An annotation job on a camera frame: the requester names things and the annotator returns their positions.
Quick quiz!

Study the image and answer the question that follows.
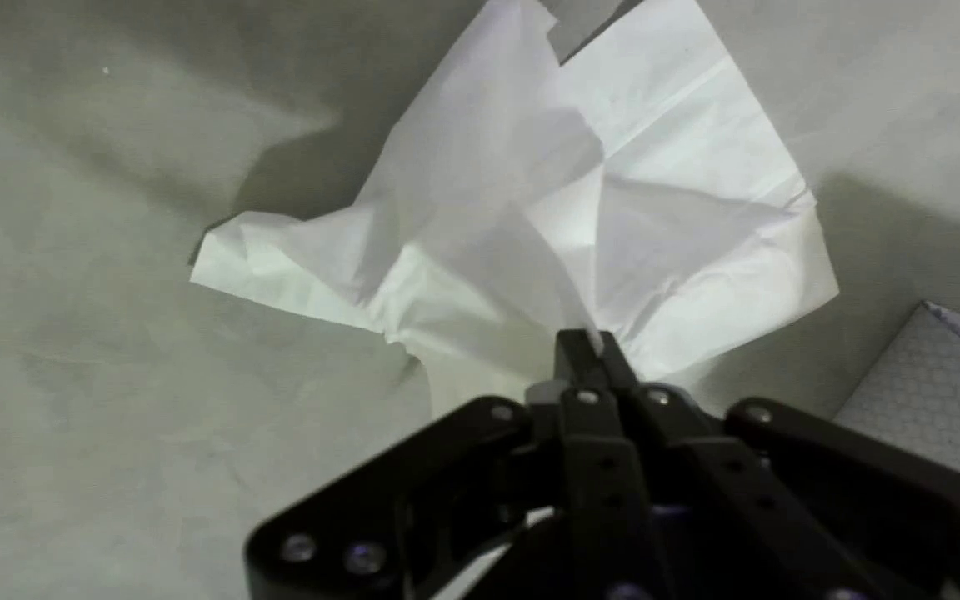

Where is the crumpled white tissue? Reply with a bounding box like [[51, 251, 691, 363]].
[[185, 0, 842, 415]]

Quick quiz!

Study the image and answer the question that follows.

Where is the patterned cube tissue box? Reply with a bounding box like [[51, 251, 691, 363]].
[[833, 295, 960, 493]]

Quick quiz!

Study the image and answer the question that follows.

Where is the white tissue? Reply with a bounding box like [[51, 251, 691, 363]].
[[185, 0, 842, 415], [353, 0, 605, 340]]

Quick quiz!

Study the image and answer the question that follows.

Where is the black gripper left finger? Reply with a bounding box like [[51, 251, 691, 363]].
[[243, 325, 661, 600]]

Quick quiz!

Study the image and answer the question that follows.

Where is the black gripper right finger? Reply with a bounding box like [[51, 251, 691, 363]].
[[591, 325, 960, 600]]

